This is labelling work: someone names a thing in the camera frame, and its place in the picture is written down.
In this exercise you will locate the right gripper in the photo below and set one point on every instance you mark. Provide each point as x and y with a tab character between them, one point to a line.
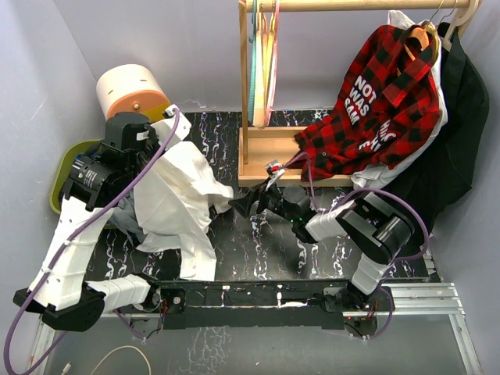
243	204

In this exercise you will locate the white shirt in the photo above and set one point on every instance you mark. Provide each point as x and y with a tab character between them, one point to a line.
172	203

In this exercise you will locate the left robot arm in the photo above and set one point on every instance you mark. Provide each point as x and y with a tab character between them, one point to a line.
98	178

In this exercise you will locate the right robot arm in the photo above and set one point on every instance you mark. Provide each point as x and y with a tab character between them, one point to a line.
379	223

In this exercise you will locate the yellow hanger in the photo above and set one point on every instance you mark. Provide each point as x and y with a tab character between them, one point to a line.
262	71

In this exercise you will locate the red plaid shirt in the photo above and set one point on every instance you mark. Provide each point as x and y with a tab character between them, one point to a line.
331	143

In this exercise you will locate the pink hanger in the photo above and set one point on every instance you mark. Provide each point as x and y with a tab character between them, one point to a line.
271	60

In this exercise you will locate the orange wooden hanger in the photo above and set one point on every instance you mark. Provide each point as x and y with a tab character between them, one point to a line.
422	42

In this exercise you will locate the cream wooden hanger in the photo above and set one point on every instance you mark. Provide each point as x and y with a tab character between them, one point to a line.
459	23

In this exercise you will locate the wooden clothes rack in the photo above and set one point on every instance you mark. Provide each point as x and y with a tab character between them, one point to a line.
257	146

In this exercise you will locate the grey garment in basket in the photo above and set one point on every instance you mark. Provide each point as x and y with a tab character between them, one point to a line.
124	219

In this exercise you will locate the round pastel drawer cabinet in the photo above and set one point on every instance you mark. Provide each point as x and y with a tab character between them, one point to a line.
131	88

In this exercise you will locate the olive green laundry basket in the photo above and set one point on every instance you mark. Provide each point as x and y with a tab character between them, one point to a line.
63	172

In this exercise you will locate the black garment on rack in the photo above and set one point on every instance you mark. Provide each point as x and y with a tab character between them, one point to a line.
444	172

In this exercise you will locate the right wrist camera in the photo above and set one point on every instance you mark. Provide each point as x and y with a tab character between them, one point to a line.
275	171

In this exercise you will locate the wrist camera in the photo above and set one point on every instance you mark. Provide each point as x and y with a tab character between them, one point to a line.
275	171
174	128

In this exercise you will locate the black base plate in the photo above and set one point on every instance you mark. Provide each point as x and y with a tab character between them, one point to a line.
328	304

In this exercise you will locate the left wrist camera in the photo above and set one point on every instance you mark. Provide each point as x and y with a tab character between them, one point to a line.
174	128

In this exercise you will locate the aluminium frame rail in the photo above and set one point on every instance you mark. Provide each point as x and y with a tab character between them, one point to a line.
427	333

